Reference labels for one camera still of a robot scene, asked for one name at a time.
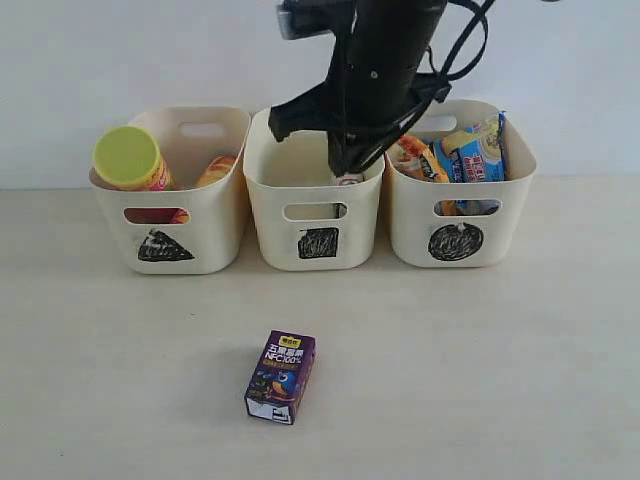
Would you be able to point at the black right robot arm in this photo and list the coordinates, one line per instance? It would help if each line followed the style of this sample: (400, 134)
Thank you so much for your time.
(295, 23)

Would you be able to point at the blue instant noodle packet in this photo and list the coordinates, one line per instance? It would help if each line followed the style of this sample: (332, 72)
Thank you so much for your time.
(475, 154)

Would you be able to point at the yellow Lays chips can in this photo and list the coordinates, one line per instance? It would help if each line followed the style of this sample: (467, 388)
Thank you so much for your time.
(216, 170)

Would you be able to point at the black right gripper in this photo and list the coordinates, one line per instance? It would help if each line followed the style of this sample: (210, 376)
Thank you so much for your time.
(379, 46)

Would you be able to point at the white milk carton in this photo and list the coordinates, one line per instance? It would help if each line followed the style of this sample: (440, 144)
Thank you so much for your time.
(347, 178)

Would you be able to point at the orange instant noodle packet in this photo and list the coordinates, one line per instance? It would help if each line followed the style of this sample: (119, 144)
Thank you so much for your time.
(415, 159)

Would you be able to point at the pink Lays chips can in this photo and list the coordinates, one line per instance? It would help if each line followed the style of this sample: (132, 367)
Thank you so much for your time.
(128, 158)

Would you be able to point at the cream bin hexagon mark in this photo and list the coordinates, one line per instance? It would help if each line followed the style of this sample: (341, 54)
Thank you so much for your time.
(303, 220)

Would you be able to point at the cream bin circle mark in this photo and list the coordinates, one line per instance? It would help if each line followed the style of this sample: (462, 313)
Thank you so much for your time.
(423, 238)

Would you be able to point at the purple juice carton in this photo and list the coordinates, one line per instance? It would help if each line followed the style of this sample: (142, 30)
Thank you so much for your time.
(279, 380)

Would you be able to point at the cream bin triangle mark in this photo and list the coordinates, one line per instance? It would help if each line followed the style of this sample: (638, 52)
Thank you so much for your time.
(190, 230)

